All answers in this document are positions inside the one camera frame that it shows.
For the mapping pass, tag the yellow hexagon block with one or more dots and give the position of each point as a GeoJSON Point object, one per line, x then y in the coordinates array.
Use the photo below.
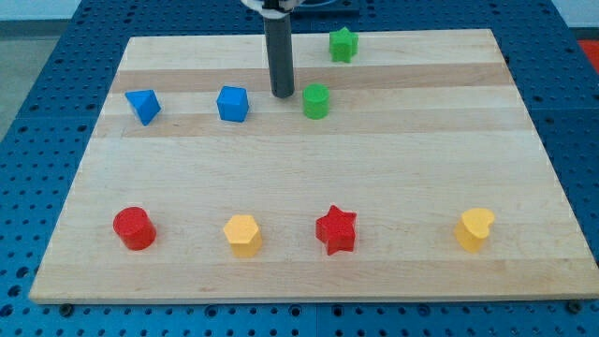
{"type": "Point", "coordinates": [243, 235]}

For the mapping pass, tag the green star block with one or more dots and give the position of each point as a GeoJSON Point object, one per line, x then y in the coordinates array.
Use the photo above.
{"type": "Point", "coordinates": [343, 45]}

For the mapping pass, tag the red star block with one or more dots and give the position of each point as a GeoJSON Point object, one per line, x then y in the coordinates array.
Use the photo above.
{"type": "Point", "coordinates": [337, 230]}

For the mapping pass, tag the wooden board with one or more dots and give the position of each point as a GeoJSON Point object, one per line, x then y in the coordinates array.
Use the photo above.
{"type": "Point", "coordinates": [422, 126]}

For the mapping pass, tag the blue triangular prism block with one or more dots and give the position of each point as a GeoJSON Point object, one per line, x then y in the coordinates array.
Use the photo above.
{"type": "Point", "coordinates": [145, 104]}

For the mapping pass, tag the yellow heart block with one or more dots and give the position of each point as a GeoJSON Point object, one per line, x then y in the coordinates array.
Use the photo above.
{"type": "Point", "coordinates": [473, 228]}

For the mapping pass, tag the green cylinder block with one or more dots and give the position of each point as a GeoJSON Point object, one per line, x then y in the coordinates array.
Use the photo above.
{"type": "Point", "coordinates": [315, 99]}

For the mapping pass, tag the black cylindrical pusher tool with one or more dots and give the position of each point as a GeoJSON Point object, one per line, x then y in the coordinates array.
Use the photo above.
{"type": "Point", "coordinates": [280, 56]}

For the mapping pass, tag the blue cube block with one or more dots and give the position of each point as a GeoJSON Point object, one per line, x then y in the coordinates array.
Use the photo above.
{"type": "Point", "coordinates": [232, 104]}

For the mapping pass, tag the red cylinder block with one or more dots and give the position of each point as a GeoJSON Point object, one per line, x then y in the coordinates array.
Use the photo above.
{"type": "Point", "coordinates": [134, 228]}

